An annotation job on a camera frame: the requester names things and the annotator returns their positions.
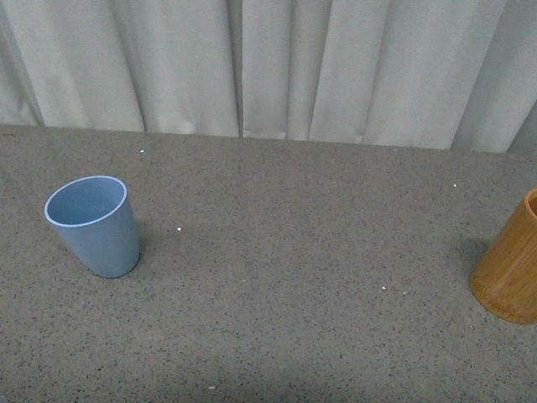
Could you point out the blue plastic cup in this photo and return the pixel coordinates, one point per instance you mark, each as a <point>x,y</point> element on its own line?
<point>94,217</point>

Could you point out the white pleated curtain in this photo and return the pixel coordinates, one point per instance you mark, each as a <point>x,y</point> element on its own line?
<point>432,74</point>

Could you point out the bamboo chopstick holder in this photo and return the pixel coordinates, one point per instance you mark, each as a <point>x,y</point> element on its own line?
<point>504,282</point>

